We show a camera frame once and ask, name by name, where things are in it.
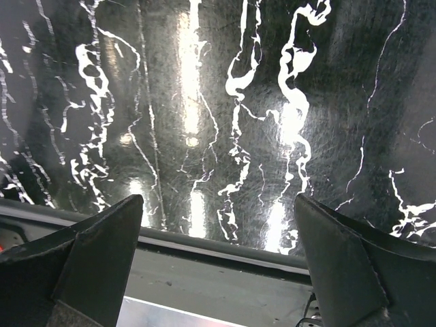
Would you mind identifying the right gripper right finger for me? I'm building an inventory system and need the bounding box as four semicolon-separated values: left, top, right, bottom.
294;194;435;326

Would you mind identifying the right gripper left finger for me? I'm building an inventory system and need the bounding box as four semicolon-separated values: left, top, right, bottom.
1;195;144;326

